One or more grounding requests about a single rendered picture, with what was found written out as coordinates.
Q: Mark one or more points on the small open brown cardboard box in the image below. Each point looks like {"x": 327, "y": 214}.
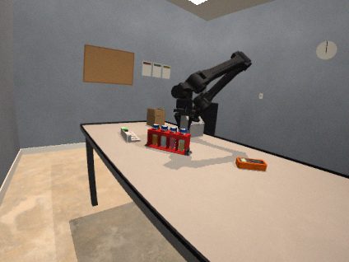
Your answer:
{"x": 155, "y": 116}

